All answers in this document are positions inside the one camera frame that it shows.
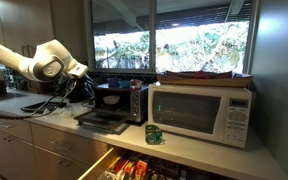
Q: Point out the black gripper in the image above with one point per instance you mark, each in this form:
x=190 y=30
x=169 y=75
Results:
x=84 y=88

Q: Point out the purple plastic bowl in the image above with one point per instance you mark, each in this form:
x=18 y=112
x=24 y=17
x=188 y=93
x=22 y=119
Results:
x=111 y=99

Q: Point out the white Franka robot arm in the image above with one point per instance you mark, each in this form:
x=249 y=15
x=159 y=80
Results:
x=50 y=56

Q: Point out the white crumpled plastic wrap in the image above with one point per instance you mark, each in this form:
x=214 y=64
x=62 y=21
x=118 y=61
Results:
x=69 y=109

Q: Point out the blue cup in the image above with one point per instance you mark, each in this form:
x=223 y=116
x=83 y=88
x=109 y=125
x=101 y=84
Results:
x=113 y=82

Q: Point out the teal cup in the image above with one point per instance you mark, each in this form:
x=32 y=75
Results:
x=124 y=84

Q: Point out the black baking tray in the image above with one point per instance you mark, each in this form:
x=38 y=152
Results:
x=39 y=106

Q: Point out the red white cup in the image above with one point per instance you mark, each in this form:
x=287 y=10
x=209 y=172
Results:
x=136 y=84

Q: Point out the silver black toaster oven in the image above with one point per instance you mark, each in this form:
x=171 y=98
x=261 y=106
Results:
x=135 y=103

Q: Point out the wide cabinet drawer front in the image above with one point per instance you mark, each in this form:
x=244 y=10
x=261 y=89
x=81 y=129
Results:
x=67 y=145

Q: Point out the green tape dispenser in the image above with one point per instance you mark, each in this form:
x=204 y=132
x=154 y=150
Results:
x=153 y=135

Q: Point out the small cabinet drawer front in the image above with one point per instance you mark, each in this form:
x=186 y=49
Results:
x=9 y=126

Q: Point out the open wooden drawer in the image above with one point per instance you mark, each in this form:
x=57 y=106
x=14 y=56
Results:
x=140 y=166

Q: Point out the white microwave oven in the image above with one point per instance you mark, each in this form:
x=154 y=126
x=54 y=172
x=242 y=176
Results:
x=197 y=113

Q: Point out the wooden tray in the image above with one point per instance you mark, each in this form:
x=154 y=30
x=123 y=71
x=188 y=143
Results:
x=204 y=80

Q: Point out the upper wall cabinet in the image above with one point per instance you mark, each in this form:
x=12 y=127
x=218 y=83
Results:
x=34 y=23

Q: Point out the window frame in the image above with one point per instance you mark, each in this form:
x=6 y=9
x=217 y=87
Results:
x=153 y=36

